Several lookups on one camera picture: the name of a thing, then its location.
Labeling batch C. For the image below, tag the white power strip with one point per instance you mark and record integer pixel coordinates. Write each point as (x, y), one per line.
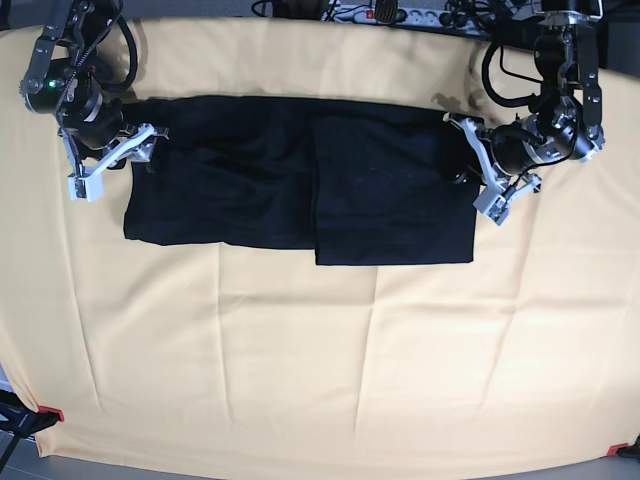
(412, 18)

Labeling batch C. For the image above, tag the red-black table clamp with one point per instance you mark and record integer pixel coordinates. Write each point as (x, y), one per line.
(626, 451)
(19, 420)

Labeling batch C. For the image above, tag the yellow table cloth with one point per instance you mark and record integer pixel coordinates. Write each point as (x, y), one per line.
(238, 363)

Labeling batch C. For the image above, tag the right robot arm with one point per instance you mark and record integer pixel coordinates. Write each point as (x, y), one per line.
(67, 78)

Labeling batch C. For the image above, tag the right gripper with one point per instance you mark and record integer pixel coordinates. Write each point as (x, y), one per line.
(94, 130)

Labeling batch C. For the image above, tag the left red-black table clamp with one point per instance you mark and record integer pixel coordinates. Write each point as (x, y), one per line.
(19, 420)

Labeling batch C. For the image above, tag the right red-black table clamp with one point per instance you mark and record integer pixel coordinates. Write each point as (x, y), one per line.
(626, 451)

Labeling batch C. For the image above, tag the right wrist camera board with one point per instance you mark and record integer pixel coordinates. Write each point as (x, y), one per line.
(89, 188)

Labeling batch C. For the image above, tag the dark navy T-shirt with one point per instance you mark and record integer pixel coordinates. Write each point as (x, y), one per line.
(359, 184)

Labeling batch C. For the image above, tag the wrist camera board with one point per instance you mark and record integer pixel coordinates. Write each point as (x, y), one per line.
(492, 204)
(89, 188)

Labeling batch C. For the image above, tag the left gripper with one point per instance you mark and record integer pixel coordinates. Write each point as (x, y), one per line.
(513, 154)

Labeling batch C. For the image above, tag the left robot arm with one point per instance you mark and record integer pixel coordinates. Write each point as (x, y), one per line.
(565, 116)

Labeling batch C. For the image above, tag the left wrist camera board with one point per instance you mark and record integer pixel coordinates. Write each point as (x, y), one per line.
(492, 204)

